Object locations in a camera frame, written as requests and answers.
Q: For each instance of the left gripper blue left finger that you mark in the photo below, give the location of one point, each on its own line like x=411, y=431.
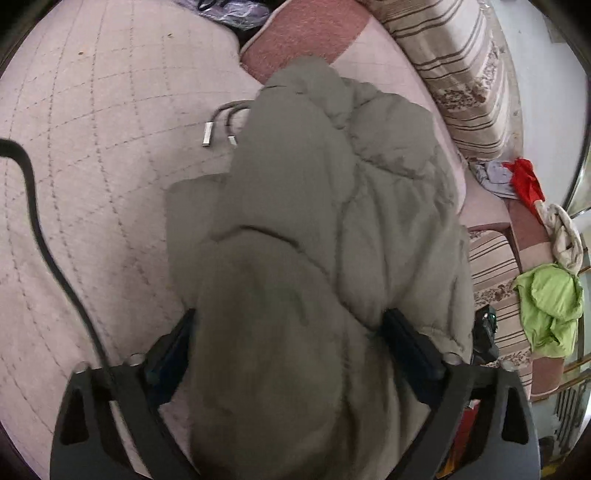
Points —
x=167, y=360

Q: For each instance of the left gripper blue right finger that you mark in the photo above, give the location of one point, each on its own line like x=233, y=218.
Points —
x=417, y=357

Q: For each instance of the olive green puffer jacket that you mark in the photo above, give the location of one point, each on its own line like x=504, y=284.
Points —
x=339, y=204

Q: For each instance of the striped floral pillow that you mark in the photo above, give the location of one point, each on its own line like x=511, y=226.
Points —
x=494, y=269
x=453, y=47

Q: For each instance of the lime green cloth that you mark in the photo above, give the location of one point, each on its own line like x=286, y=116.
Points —
x=551, y=304

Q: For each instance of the cream knotted cloth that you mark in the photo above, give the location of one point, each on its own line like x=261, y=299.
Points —
x=566, y=243

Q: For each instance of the grey cloth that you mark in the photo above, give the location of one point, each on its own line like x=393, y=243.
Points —
x=494, y=177

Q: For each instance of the red cloth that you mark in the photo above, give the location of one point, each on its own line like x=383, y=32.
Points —
x=525, y=184

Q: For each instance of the pink bolster cushion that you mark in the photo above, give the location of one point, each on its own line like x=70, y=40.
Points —
x=354, y=42

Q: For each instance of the blue patterned cloth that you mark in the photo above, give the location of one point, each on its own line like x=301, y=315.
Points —
x=240, y=15

